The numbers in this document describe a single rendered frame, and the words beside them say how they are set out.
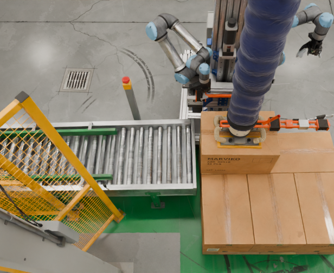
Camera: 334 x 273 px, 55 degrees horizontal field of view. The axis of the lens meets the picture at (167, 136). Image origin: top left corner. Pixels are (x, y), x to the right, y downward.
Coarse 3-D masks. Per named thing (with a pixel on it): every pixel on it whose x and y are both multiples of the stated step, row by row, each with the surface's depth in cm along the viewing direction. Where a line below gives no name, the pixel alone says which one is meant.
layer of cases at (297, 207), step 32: (288, 160) 283; (320, 160) 281; (224, 192) 273; (256, 192) 271; (288, 192) 269; (320, 192) 267; (224, 224) 261; (256, 224) 259; (288, 224) 257; (320, 224) 255
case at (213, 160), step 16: (208, 112) 265; (224, 112) 264; (272, 112) 261; (208, 128) 258; (208, 144) 252; (272, 144) 248; (208, 160) 257; (224, 160) 256; (240, 160) 255; (256, 160) 254; (272, 160) 252
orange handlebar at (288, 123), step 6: (210, 96) 256; (216, 96) 256; (222, 96) 256; (228, 96) 255; (222, 120) 244; (258, 120) 242; (264, 120) 242; (282, 120) 241; (288, 120) 240; (294, 120) 241; (222, 126) 243; (228, 126) 242; (258, 126) 240; (264, 126) 240; (282, 126) 239; (288, 126) 238; (294, 126) 238; (312, 126) 237
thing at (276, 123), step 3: (270, 117) 241; (273, 120) 241; (276, 120) 240; (279, 120) 239; (267, 123) 244; (270, 123) 238; (273, 123) 239; (276, 123) 239; (279, 123) 238; (270, 126) 237; (273, 126) 238; (276, 126) 238; (279, 126) 238; (270, 129) 240; (273, 129) 240; (276, 129) 240; (279, 129) 240
